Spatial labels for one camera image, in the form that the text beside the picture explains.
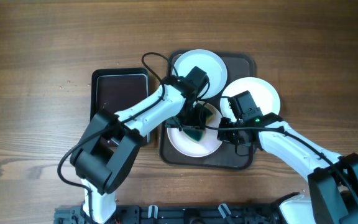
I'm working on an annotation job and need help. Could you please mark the green yellow sponge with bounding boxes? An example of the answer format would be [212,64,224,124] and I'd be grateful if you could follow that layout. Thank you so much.
[182,103,216,142]

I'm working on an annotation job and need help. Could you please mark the white plate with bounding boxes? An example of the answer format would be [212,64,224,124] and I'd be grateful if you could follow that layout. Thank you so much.
[167,103,223,157]
[174,49,228,99]
[220,77,281,122]

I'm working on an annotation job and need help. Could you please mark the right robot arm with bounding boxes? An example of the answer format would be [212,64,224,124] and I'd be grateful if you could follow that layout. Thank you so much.
[218,113,358,223]

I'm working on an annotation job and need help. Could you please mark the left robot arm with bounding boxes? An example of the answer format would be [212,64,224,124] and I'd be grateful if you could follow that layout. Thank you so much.
[70,75,209,223]

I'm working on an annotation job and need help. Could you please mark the large brown serving tray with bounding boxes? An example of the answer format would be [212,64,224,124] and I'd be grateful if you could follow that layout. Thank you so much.
[159,51,256,170]

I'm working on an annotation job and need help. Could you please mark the small black tray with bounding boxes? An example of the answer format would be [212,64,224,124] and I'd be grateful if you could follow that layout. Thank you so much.
[88,67,151,149]

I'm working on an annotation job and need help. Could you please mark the white plate top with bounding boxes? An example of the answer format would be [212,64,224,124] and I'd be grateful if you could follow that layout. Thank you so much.
[174,49,228,99]

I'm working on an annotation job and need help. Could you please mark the right black cable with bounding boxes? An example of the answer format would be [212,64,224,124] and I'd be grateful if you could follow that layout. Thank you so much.
[202,124,358,224]

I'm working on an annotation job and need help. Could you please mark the black cable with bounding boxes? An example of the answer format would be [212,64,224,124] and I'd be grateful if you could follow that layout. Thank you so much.
[202,124,358,224]
[57,52,180,223]

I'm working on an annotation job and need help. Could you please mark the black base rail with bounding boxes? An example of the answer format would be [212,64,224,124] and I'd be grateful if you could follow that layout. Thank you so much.
[53,203,331,224]

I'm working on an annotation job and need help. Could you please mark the left black cable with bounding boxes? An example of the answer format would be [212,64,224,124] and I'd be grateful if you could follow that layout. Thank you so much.
[57,52,180,223]

